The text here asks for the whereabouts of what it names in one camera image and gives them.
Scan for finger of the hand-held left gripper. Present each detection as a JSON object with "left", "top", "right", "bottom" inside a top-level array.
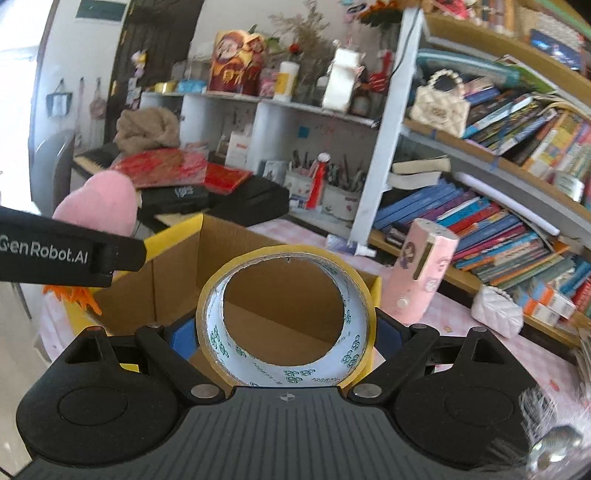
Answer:
[{"left": 91, "top": 232, "right": 148, "bottom": 288}]

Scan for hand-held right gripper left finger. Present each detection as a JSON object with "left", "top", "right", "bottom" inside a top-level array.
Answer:
[{"left": 60, "top": 316, "right": 222, "bottom": 406}]

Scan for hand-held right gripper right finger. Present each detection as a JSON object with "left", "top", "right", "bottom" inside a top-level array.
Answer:
[{"left": 347, "top": 309, "right": 509, "bottom": 407}]

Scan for yellow packing tape roll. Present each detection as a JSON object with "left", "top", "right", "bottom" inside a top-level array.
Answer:
[{"left": 196, "top": 246, "right": 377, "bottom": 389}]

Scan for pink plush paw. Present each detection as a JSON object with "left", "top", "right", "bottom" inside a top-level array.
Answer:
[{"left": 52, "top": 170, "right": 140, "bottom": 237}]

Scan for yellow cardboard box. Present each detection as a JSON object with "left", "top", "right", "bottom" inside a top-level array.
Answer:
[{"left": 69, "top": 213, "right": 384, "bottom": 388}]

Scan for orange fringed toy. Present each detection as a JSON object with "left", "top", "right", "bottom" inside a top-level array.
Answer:
[{"left": 43, "top": 284, "right": 103, "bottom": 320}]

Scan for pink handheld device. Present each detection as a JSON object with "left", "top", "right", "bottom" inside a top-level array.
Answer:
[{"left": 383, "top": 218, "right": 461, "bottom": 326}]

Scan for grey chair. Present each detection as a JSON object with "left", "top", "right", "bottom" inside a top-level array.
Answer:
[{"left": 36, "top": 130, "right": 75, "bottom": 219}]

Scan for black box white print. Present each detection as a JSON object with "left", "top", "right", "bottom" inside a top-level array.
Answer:
[{"left": 137, "top": 184, "right": 212, "bottom": 219}]

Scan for red glittery packet pile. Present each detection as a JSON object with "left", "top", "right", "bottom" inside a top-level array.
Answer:
[{"left": 110, "top": 148, "right": 209, "bottom": 188}]

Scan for dark spray bottle white cap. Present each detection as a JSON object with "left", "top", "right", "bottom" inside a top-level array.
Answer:
[{"left": 325, "top": 233, "right": 376, "bottom": 258}]

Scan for small white quilted purse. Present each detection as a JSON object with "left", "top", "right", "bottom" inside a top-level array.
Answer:
[{"left": 470, "top": 285, "right": 525, "bottom": 340}]

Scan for brown plush cloth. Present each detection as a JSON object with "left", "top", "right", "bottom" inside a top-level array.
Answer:
[{"left": 115, "top": 107, "right": 182, "bottom": 154}]

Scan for red flat packet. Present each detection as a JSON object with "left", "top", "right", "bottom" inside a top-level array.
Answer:
[{"left": 202, "top": 163, "right": 254, "bottom": 195}]

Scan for row of colourful books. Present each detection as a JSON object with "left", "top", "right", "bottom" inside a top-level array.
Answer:
[{"left": 434, "top": 194, "right": 591, "bottom": 319}]

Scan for dark hanging tote bag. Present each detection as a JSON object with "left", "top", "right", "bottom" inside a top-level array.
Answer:
[{"left": 46, "top": 78, "right": 74, "bottom": 117}]

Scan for pink hanging bag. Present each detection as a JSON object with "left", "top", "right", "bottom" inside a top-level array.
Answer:
[{"left": 88, "top": 78, "right": 110, "bottom": 123}]

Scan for white box red label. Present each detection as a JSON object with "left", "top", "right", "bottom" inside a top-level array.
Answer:
[{"left": 224, "top": 131, "right": 253, "bottom": 165}]

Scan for orange white small boxes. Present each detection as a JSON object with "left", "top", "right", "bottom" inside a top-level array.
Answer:
[{"left": 521, "top": 281, "right": 576, "bottom": 325}]

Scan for thick beige-edged book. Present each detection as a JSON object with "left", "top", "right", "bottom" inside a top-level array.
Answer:
[{"left": 387, "top": 156, "right": 452, "bottom": 191}]

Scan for red tassel ornament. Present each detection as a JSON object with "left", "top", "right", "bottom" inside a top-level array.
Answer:
[{"left": 306, "top": 152, "right": 334, "bottom": 212}]

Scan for white blue small box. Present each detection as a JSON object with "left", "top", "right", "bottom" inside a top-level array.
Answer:
[{"left": 260, "top": 159, "right": 290, "bottom": 182}]

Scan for white rolled paper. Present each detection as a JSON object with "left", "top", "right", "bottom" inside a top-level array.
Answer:
[{"left": 454, "top": 172, "right": 560, "bottom": 234}]

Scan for wooden bookshelf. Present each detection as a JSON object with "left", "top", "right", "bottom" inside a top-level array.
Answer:
[{"left": 368, "top": 0, "right": 591, "bottom": 352}]

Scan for white desk shelf unit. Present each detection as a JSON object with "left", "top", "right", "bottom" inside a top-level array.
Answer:
[{"left": 140, "top": 8, "right": 426, "bottom": 247}]

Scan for black pegboard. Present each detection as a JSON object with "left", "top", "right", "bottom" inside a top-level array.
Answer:
[{"left": 105, "top": 0, "right": 205, "bottom": 112}]

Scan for red fortune figure decoration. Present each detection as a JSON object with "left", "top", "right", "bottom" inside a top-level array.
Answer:
[{"left": 208, "top": 29, "right": 271, "bottom": 97}]

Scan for white cylindrical bottle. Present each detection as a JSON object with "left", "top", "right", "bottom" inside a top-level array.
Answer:
[{"left": 272, "top": 60, "right": 302, "bottom": 103}]

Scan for pile of leaning picture books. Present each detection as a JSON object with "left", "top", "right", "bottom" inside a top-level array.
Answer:
[{"left": 462, "top": 55, "right": 591, "bottom": 204}]

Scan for red hand-shaped ornament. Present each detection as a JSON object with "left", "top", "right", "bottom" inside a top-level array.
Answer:
[{"left": 367, "top": 50, "right": 394, "bottom": 94}]

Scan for dried flower bunch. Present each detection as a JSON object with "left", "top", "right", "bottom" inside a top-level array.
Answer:
[{"left": 270, "top": 0, "right": 343, "bottom": 70}]

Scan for white pearl-handle quilted handbag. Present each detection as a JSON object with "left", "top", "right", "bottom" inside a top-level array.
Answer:
[{"left": 409, "top": 69, "right": 471, "bottom": 138}]

